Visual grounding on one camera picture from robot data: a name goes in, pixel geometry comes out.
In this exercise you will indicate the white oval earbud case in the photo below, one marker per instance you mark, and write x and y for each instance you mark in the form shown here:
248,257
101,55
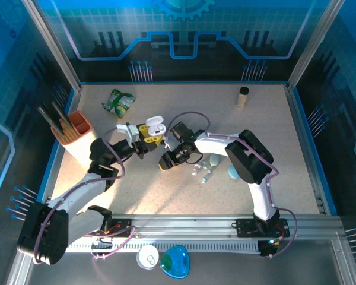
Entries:
152,121

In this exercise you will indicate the pale green oval earbud case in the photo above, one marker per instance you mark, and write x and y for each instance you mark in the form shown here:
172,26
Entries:
214,161

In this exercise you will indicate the blue oval earbud case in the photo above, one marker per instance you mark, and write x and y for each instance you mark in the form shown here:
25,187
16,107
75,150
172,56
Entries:
232,173

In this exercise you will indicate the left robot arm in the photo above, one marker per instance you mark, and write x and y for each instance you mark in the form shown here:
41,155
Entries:
41,234

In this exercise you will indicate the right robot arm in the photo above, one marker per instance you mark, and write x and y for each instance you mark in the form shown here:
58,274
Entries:
249,157

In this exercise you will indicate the orange and white utensil holder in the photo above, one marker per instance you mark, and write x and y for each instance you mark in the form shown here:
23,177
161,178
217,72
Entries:
80,145

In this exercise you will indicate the green and white snack bag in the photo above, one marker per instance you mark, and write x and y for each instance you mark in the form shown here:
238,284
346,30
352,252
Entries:
120,102

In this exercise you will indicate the wooden chopstick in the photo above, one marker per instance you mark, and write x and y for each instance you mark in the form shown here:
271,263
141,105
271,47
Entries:
72,132
66,132

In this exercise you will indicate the black chopstick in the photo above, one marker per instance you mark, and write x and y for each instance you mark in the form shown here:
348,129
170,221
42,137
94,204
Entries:
49,118
62,113

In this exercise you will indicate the small bottle with black cap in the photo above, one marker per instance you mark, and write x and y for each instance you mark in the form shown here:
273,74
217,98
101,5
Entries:
242,99

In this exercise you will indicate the white round lid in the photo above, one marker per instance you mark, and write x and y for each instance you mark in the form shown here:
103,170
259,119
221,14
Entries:
148,257

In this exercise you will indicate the blue heart-shaped container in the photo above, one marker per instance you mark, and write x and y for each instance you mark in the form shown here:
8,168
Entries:
175,262

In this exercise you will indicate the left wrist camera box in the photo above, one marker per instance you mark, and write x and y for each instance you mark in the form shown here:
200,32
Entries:
132,133

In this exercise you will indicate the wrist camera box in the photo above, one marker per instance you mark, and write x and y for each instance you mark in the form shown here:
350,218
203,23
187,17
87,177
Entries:
167,142
132,133

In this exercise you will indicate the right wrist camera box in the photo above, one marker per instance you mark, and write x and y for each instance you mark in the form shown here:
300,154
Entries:
167,142

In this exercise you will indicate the aluminium mounting rail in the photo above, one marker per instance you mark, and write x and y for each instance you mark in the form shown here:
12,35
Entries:
181,225

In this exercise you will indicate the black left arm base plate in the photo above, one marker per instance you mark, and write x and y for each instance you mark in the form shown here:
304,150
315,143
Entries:
121,230

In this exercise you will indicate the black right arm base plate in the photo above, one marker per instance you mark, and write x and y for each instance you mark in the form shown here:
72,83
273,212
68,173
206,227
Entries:
246,228

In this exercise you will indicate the aluminium frame post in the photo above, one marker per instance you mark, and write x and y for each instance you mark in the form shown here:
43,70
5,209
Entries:
313,47
54,47

